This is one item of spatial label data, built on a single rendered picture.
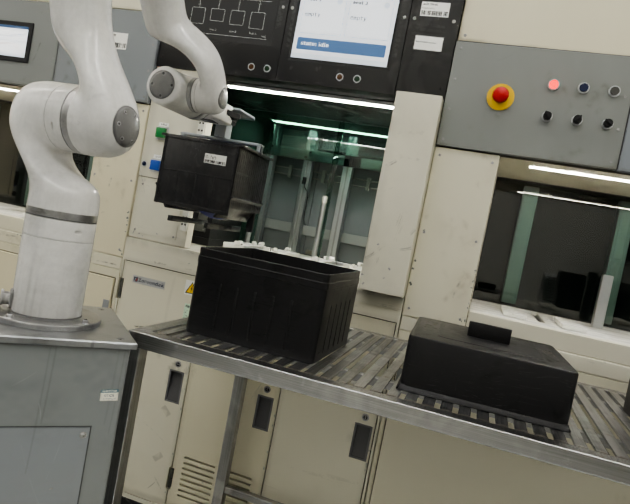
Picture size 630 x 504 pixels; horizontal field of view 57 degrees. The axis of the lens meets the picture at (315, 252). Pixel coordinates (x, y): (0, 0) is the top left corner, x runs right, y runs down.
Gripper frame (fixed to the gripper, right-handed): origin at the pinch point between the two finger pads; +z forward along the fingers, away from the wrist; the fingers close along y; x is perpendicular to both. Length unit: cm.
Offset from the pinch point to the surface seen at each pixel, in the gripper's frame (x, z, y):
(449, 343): -39, -38, 69
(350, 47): 26.5, 15.0, 25.9
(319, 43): 26.7, 15.0, 16.8
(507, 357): -39, -37, 79
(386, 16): 36, 15, 34
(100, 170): -20, 15, -47
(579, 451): -49, -46, 91
